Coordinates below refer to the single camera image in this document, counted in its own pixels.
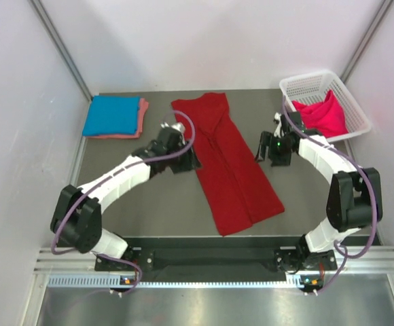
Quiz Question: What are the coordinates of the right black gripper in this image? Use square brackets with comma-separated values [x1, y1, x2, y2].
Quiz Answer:
[255, 131, 294, 167]

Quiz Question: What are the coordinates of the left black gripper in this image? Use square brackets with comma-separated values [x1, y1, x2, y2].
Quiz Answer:
[165, 139, 200, 173]

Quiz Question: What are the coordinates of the red t-shirt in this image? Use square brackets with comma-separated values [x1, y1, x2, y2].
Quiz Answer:
[171, 92, 285, 236]

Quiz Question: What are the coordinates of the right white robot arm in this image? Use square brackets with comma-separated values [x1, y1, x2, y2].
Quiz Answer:
[255, 112, 382, 273]

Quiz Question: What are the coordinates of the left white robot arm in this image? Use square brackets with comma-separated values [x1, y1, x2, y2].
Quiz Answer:
[50, 122, 201, 270]

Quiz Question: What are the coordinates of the salmon pink folded t-shirt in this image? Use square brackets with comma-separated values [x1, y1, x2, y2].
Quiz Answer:
[92, 98, 149, 139]

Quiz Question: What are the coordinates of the magenta t-shirt in basket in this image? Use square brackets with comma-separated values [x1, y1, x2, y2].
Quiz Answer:
[292, 90, 348, 138]

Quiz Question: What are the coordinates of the white plastic basket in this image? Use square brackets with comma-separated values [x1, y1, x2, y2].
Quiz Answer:
[279, 69, 372, 143]

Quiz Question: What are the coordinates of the blue folded t-shirt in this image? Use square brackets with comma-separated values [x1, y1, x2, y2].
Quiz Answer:
[82, 95, 140, 137]

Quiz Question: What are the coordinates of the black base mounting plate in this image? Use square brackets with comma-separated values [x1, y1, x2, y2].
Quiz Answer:
[94, 237, 341, 273]

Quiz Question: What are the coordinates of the grey slotted cable duct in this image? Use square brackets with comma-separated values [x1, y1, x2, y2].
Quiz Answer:
[48, 274, 322, 289]

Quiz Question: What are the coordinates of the aluminium frame rail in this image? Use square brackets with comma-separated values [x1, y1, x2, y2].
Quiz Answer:
[34, 246, 394, 280]

